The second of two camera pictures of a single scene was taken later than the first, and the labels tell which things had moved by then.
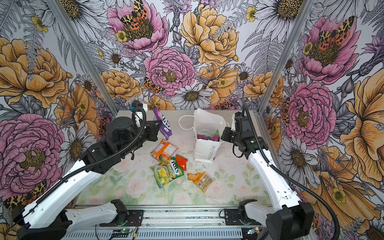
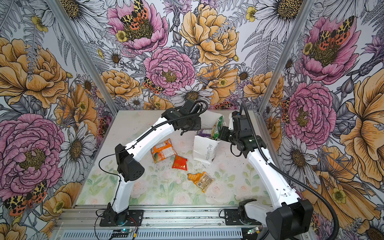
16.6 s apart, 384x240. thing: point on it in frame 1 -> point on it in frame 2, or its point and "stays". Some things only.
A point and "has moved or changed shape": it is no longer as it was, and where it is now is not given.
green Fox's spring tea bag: x=167 y=171 -> x=216 y=130
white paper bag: x=207 y=129 stays
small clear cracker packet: x=204 y=182 stays
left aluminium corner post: x=84 y=54 stays
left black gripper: x=153 y=129 -> x=196 y=127
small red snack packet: x=182 y=161 stays
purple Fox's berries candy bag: x=165 y=128 has moved or changed shape
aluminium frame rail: x=184 y=217 stays
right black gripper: x=226 y=133 stays
